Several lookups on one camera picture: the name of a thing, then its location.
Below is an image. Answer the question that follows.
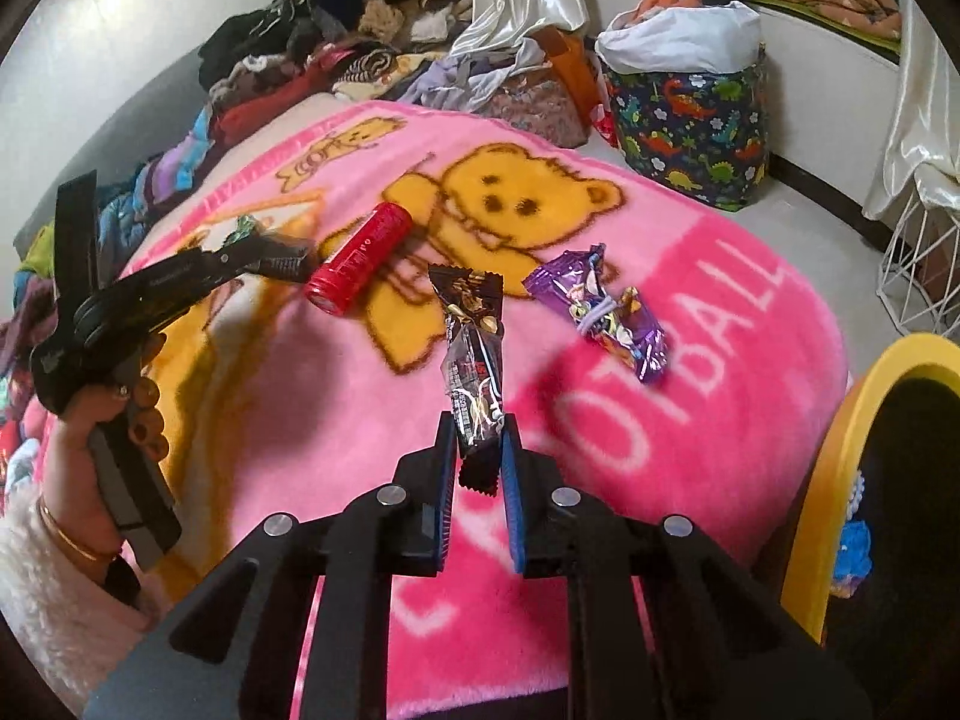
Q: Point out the floral patterned bag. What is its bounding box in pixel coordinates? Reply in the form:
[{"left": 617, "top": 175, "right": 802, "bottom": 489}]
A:
[{"left": 480, "top": 79, "right": 590, "bottom": 151}]

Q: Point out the red can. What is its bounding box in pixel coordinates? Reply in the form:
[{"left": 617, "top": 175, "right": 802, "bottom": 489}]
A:
[{"left": 305, "top": 202, "right": 413, "bottom": 314}]

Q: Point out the purple snack wrapper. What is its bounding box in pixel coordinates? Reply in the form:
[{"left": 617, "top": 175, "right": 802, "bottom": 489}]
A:
[{"left": 523, "top": 243, "right": 668, "bottom": 385}]

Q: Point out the lavender grey garment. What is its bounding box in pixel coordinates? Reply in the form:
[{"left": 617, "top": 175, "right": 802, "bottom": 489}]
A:
[{"left": 397, "top": 37, "right": 548, "bottom": 113}]

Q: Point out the dark brown snack wrapper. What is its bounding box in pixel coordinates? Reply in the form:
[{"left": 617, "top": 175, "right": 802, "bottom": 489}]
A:
[{"left": 427, "top": 264, "right": 505, "bottom": 496}]

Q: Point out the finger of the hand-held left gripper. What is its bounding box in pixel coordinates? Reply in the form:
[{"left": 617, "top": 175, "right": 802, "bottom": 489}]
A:
[
  {"left": 161, "top": 236, "right": 263, "bottom": 271},
  {"left": 191, "top": 255, "right": 316, "bottom": 293}
]

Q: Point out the pink printed blanket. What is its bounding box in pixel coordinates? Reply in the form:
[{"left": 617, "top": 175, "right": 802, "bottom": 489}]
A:
[{"left": 34, "top": 99, "right": 852, "bottom": 720}]

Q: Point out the pile of clothes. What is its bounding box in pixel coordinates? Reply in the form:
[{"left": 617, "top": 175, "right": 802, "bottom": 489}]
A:
[{"left": 0, "top": 0, "right": 481, "bottom": 511}]

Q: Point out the yellow bin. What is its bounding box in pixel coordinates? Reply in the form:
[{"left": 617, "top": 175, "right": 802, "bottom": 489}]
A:
[{"left": 780, "top": 334, "right": 960, "bottom": 720}]

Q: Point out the blue plastic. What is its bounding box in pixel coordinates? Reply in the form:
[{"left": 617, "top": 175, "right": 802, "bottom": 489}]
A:
[{"left": 832, "top": 521, "right": 875, "bottom": 597}]

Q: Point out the white wire basket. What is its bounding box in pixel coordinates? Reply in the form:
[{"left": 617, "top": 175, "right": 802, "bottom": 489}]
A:
[{"left": 874, "top": 180, "right": 960, "bottom": 335}]

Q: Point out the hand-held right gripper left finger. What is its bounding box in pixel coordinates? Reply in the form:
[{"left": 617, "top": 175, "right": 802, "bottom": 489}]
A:
[{"left": 81, "top": 412, "right": 460, "bottom": 720}]

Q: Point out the white bag liner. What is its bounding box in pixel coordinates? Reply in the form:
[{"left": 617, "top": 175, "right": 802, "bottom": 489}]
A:
[{"left": 595, "top": 0, "right": 764, "bottom": 76}]

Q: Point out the green mat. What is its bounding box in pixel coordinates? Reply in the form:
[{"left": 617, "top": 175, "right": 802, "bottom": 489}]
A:
[{"left": 754, "top": 0, "right": 901, "bottom": 53}]

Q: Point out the black green snack wrapper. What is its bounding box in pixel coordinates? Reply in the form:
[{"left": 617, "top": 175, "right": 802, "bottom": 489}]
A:
[{"left": 217, "top": 214, "right": 320, "bottom": 282}]

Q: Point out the dinosaur print basket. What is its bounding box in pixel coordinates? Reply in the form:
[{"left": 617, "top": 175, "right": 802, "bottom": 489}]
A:
[{"left": 604, "top": 45, "right": 772, "bottom": 212}]

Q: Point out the person's left hand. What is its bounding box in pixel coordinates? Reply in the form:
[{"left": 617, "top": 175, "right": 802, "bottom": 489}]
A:
[{"left": 45, "top": 371, "right": 167, "bottom": 541}]

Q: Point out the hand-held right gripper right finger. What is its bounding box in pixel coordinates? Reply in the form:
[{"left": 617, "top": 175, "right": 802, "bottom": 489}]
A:
[{"left": 501, "top": 414, "right": 875, "bottom": 720}]

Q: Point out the orange cloth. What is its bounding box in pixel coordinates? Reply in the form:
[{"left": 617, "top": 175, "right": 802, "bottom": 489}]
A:
[{"left": 634, "top": 0, "right": 706, "bottom": 23}]

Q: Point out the gold bracelet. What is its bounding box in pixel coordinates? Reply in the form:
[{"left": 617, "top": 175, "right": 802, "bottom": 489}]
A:
[{"left": 37, "top": 499, "right": 125, "bottom": 563}]

